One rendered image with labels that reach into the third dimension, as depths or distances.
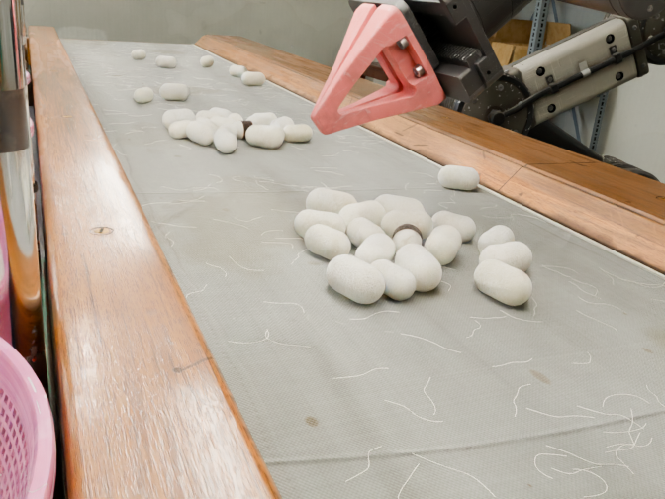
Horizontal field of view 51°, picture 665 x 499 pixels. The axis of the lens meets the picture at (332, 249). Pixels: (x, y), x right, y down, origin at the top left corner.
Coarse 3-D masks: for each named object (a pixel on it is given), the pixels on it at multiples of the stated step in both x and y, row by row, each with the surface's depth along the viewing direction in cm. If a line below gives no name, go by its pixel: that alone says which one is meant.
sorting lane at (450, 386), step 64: (128, 64) 120; (192, 64) 127; (128, 128) 72; (192, 192) 53; (256, 192) 54; (384, 192) 57; (448, 192) 58; (192, 256) 41; (256, 256) 41; (320, 256) 42; (576, 256) 46; (256, 320) 34; (320, 320) 34; (384, 320) 35; (448, 320) 35; (512, 320) 36; (576, 320) 37; (640, 320) 37; (256, 384) 28; (320, 384) 29; (384, 384) 29; (448, 384) 30; (512, 384) 30; (576, 384) 30; (640, 384) 31; (320, 448) 25; (384, 448) 25; (448, 448) 25; (512, 448) 26; (576, 448) 26; (640, 448) 26
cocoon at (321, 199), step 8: (312, 192) 48; (320, 192) 48; (328, 192) 48; (336, 192) 48; (344, 192) 48; (312, 200) 48; (320, 200) 48; (328, 200) 48; (336, 200) 47; (344, 200) 47; (352, 200) 48; (312, 208) 48; (320, 208) 48; (328, 208) 48; (336, 208) 47
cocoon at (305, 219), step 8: (296, 216) 45; (304, 216) 44; (312, 216) 44; (320, 216) 44; (328, 216) 44; (336, 216) 44; (296, 224) 44; (304, 224) 44; (312, 224) 44; (328, 224) 44; (336, 224) 44; (344, 224) 44; (304, 232) 44; (344, 232) 45
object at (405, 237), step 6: (396, 234) 43; (402, 234) 42; (408, 234) 42; (414, 234) 42; (396, 240) 42; (402, 240) 42; (408, 240) 42; (414, 240) 42; (420, 240) 42; (396, 246) 42; (402, 246) 42; (396, 252) 43
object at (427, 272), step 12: (408, 252) 39; (420, 252) 38; (396, 264) 39; (408, 264) 38; (420, 264) 37; (432, 264) 37; (420, 276) 37; (432, 276) 37; (420, 288) 38; (432, 288) 38
